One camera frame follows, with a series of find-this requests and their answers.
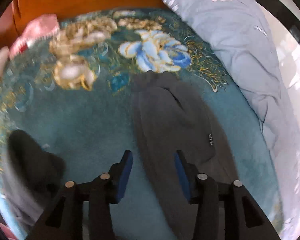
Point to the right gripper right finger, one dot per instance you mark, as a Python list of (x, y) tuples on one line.
[(226, 210)]

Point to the teal floral bed blanket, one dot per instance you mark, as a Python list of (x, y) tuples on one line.
[(89, 129)]

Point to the light blue floral duvet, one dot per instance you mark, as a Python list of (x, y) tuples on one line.
[(240, 36)]

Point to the dark grey sweatpants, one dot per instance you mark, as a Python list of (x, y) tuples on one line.
[(169, 115)]

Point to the pink cloth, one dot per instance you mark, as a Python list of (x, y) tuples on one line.
[(40, 28)]

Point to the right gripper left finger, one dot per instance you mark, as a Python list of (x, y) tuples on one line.
[(63, 217)]

